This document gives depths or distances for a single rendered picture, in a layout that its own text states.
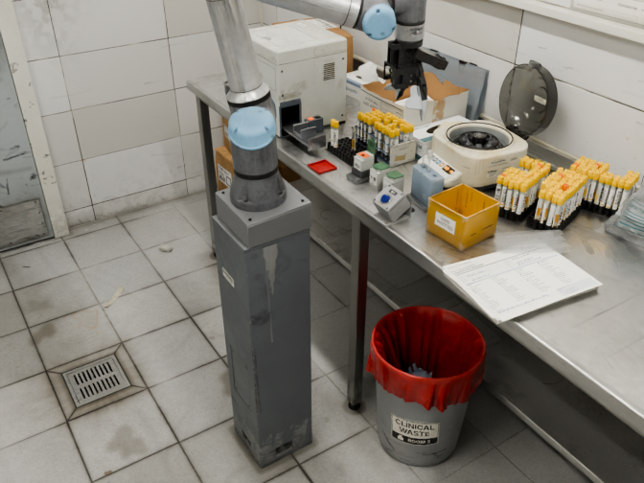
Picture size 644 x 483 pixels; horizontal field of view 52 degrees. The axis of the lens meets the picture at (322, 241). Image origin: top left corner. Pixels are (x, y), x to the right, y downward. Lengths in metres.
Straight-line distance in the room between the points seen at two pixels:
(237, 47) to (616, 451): 1.54
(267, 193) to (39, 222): 2.00
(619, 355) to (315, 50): 1.34
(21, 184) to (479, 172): 2.23
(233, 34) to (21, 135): 1.82
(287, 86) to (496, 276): 1.00
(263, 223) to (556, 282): 0.73
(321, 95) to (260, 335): 0.88
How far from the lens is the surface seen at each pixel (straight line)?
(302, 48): 2.23
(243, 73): 1.73
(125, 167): 3.60
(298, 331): 1.98
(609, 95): 2.07
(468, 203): 1.83
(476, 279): 1.61
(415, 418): 2.12
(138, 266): 3.25
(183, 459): 2.37
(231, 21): 1.68
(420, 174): 1.87
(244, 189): 1.71
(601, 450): 2.16
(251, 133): 1.63
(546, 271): 1.68
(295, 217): 1.74
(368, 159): 1.99
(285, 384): 2.09
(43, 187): 3.46
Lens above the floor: 1.82
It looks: 33 degrees down
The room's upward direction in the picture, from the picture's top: straight up
